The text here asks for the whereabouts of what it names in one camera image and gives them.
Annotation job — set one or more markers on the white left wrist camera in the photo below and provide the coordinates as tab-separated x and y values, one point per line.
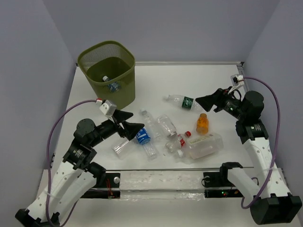
108	108

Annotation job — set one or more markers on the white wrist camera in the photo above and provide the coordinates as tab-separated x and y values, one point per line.
108	108
237	81

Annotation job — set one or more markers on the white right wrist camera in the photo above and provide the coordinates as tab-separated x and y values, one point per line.
237	81

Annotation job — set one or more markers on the green label clear bottle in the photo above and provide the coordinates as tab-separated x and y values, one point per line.
183	102

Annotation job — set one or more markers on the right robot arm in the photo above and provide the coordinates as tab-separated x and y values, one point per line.
269	199

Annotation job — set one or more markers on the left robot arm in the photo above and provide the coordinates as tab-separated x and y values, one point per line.
77	173

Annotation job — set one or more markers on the square white-label bottle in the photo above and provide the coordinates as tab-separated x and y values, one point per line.
200	146

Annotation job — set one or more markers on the red cap small bottle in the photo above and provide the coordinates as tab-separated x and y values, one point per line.
177	141

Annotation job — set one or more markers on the blue label water bottle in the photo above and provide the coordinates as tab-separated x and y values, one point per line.
145	142

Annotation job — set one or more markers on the blue label bottle in bin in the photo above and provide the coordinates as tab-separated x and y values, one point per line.
113	87

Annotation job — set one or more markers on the green mesh waste bin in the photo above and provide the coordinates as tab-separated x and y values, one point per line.
112	59

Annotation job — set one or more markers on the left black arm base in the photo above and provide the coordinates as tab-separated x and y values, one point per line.
107	188

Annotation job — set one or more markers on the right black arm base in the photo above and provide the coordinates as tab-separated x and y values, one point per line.
215	187

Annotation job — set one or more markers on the orange juice bottle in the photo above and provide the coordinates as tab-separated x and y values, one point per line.
202	124

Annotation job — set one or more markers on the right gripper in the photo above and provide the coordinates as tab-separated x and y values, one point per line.
217	99

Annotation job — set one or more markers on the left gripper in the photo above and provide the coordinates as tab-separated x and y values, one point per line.
131	129

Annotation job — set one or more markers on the clear wide-mouth bottle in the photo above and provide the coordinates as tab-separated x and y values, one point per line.
167	126

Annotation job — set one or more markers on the tall clear plastic bottle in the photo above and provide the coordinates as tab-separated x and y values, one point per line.
150	125

